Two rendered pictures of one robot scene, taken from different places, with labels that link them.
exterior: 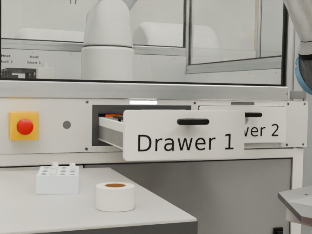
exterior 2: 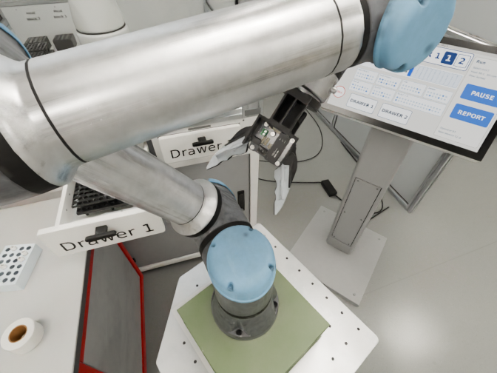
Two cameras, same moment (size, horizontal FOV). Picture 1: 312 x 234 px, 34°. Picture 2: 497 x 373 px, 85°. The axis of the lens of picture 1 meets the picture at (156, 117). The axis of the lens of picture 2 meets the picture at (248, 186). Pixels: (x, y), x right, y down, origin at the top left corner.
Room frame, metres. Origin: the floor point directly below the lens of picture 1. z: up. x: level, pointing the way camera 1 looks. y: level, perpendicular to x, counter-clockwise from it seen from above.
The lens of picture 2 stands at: (0.77, -0.48, 1.50)
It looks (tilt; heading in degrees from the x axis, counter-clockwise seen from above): 47 degrees down; 3
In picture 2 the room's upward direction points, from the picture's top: straight up
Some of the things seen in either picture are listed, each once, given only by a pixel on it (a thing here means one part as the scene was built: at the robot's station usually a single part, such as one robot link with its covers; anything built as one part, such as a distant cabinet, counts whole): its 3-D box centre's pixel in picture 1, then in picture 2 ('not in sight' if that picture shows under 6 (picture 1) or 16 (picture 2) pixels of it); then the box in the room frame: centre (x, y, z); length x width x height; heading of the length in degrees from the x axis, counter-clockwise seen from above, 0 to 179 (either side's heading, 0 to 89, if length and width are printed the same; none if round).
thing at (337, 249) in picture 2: not in sight; (362, 197); (1.64, -0.97, 0.51); 0.50 x 0.45 x 1.02; 148
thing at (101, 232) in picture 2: (191, 121); (100, 232); (1.14, -0.08, 0.91); 0.07 x 0.04 x 0.01; 110
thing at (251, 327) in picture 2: not in sight; (244, 295); (0.99, -0.45, 0.91); 0.15 x 0.15 x 0.10
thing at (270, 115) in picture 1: (243, 124); (202, 143); (1.55, -0.26, 0.87); 0.29 x 0.02 x 0.11; 110
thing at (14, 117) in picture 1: (23, 126); not in sight; (1.32, 0.34, 0.88); 0.07 x 0.05 x 0.07; 110
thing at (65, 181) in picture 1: (58, 179); (14, 266); (1.09, 0.20, 0.78); 0.12 x 0.08 x 0.04; 8
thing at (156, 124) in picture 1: (185, 134); (106, 230); (1.16, -0.07, 0.87); 0.29 x 0.02 x 0.11; 110
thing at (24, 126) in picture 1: (24, 126); not in sight; (1.29, 0.33, 0.88); 0.04 x 0.03 x 0.04; 110
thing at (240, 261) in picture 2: not in sight; (240, 267); (1.00, -0.45, 1.03); 0.13 x 0.12 x 0.14; 29
